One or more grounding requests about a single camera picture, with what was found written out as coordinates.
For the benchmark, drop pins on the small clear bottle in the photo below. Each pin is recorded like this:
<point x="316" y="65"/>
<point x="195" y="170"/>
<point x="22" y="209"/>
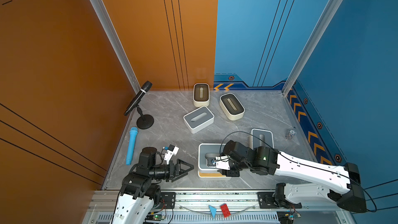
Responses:
<point x="290" y="134"/>

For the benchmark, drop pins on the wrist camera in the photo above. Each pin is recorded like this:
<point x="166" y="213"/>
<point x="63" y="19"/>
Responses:
<point x="169" y="152"/>
<point x="219" y="163"/>

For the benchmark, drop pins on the cream tissue box rear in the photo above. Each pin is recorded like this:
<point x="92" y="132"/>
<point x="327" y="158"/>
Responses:
<point x="201" y="95"/>

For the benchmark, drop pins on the bamboo lid tissue box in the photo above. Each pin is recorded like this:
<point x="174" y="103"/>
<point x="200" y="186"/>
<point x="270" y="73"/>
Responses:
<point x="212" y="176"/>

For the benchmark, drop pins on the left circuit board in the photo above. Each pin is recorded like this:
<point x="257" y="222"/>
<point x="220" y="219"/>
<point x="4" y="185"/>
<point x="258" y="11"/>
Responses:
<point x="156" y="217"/>

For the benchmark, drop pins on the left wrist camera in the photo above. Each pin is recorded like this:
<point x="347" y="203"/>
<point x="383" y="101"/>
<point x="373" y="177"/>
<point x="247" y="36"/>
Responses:
<point x="169" y="152"/>

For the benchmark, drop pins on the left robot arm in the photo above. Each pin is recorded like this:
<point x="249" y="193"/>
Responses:
<point x="140" y="190"/>

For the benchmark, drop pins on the circuit board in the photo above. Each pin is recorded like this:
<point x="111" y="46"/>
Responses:
<point x="156" y="217"/>
<point x="288" y="217"/>

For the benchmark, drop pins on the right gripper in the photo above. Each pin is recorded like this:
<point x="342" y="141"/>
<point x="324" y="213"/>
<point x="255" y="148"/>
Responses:
<point x="228" y="173"/>

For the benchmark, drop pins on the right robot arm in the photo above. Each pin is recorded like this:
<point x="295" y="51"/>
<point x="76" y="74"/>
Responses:
<point x="323" y="182"/>

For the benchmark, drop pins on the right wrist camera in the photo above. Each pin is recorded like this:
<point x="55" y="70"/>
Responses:
<point x="219" y="163"/>

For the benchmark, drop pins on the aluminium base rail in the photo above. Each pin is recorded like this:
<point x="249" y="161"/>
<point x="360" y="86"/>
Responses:
<point x="191" y="207"/>

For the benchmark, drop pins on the black microphone on stand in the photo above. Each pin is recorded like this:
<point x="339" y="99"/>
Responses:
<point x="144" y="121"/>

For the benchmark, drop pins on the blue triangle piece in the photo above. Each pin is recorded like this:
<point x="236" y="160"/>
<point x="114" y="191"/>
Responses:
<point x="213" y="211"/>

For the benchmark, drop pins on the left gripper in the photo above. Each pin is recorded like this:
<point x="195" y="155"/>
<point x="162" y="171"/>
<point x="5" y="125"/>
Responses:
<point x="173" y="171"/>

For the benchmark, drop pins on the right circuit board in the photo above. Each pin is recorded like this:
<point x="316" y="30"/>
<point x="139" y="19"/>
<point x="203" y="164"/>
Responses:
<point x="288" y="217"/>

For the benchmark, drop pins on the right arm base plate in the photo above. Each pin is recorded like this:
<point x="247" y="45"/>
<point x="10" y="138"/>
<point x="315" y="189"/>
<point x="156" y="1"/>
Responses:
<point x="266" y="201"/>

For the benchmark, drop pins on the cream tissue box angled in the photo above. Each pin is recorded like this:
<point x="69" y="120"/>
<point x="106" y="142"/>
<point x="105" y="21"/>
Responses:
<point x="231" y="106"/>

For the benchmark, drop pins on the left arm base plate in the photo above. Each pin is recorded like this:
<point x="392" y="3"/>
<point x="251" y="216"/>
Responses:
<point x="167" y="200"/>

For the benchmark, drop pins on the red block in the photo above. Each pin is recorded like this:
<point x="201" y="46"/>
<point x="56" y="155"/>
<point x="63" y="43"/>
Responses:
<point x="225" y="210"/>

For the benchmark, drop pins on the grey lid tissue box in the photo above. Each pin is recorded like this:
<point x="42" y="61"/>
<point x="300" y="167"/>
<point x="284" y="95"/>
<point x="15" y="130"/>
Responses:
<point x="261" y="137"/>
<point x="198" y="119"/>
<point x="208" y="150"/>

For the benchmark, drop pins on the blue microphone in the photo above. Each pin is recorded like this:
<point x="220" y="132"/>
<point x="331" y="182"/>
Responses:
<point x="130" y="150"/>

